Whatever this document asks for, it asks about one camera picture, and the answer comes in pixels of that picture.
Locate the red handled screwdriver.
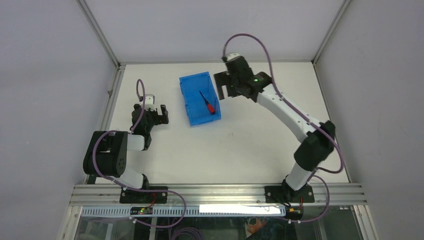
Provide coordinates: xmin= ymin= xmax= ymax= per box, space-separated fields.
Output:
xmin=199 ymin=91 xmax=216 ymax=115

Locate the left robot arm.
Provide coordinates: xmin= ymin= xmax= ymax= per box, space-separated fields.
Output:
xmin=82 ymin=103 xmax=169 ymax=203

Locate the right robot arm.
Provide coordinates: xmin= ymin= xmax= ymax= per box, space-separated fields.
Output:
xmin=214 ymin=53 xmax=336 ymax=203

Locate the blue plastic bin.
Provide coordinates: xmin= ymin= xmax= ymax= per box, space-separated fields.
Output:
xmin=179 ymin=72 xmax=222 ymax=127

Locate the orange object under table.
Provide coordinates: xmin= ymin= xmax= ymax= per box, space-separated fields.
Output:
xmin=245 ymin=217 xmax=268 ymax=235

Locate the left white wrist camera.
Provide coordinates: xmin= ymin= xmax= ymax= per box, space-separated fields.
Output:
xmin=142 ymin=94 xmax=157 ymax=112

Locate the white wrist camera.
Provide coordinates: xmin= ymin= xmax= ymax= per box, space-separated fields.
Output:
xmin=142 ymin=94 xmax=157 ymax=112
xmin=225 ymin=52 xmax=241 ymax=62

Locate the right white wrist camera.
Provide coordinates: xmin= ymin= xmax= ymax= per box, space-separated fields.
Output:
xmin=225 ymin=52 xmax=241 ymax=62

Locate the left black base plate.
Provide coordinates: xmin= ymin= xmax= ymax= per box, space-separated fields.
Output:
xmin=119 ymin=185 xmax=168 ymax=205

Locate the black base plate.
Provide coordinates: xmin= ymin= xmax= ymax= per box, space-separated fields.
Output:
xmin=119 ymin=185 xmax=168 ymax=205
xmin=264 ymin=185 xmax=315 ymax=204

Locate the white slotted cable duct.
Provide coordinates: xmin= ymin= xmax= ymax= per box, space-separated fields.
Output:
xmin=81 ymin=204 xmax=286 ymax=218

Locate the aluminium front rail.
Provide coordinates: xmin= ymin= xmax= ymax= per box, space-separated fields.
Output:
xmin=69 ymin=183 xmax=367 ymax=207

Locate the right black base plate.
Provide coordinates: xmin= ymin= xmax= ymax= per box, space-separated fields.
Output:
xmin=264 ymin=185 xmax=315 ymax=204

